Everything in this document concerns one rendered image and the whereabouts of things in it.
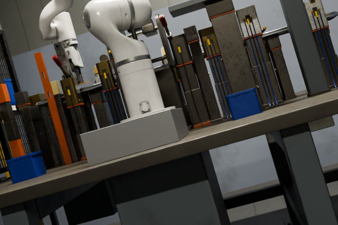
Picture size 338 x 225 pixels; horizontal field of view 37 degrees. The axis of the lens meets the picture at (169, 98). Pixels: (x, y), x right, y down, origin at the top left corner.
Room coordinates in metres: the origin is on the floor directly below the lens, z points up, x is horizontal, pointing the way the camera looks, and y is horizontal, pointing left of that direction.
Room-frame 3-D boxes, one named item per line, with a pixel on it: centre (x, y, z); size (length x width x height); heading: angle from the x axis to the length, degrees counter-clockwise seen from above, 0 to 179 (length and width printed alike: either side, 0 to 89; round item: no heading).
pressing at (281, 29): (2.26, -0.11, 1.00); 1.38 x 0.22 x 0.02; 84
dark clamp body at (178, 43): (2.04, -0.10, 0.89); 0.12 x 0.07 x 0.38; 174
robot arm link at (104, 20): (1.68, 0.11, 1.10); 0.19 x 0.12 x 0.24; 116
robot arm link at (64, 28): (2.31, 0.38, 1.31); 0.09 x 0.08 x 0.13; 117
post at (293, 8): (1.87, -0.54, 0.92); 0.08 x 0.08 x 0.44; 84
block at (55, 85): (2.19, 0.47, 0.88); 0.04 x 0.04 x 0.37; 84
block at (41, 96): (2.47, 0.63, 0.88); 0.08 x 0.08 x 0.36; 84
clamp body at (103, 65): (2.08, 0.22, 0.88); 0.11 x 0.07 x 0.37; 174
